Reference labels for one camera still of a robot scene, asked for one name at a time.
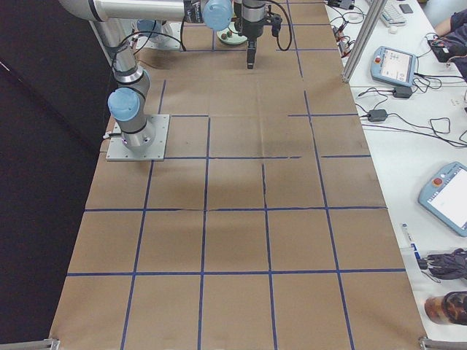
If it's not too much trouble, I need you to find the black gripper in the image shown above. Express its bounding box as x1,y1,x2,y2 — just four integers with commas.
240,10,282,69

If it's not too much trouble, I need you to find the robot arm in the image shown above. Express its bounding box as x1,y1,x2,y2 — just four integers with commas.
61,1,286,149

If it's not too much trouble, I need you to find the light green plate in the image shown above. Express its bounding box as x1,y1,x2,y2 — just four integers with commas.
216,22,247,45

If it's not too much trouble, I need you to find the blue teach pendant far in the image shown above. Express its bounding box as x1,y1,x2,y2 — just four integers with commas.
370,46,417,88

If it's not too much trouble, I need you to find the blue teach pendant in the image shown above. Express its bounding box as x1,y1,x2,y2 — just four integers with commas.
418,162,467,237
370,46,417,88

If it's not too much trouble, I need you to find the black power adapter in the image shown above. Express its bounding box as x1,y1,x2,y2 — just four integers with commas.
392,86,413,99
367,109,387,123

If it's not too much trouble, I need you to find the white keyboard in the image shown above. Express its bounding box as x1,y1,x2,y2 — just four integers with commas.
380,1,406,27

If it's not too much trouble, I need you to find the black smartphone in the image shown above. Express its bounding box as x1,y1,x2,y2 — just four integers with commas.
398,4,413,14

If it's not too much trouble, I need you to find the blue teach pendant near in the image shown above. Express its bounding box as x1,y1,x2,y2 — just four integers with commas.
418,162,467,237

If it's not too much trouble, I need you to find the dark folded umbrella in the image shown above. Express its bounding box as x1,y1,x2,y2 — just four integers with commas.
417,248,466,280

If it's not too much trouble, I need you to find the brown glass bottle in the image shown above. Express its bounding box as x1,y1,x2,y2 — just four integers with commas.
424,291,466,325

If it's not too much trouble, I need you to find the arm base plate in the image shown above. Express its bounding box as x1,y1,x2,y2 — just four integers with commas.
106,114,170,161
133,20,182,50

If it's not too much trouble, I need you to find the aluminium frame post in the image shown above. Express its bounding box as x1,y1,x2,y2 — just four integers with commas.
341,0,387,83

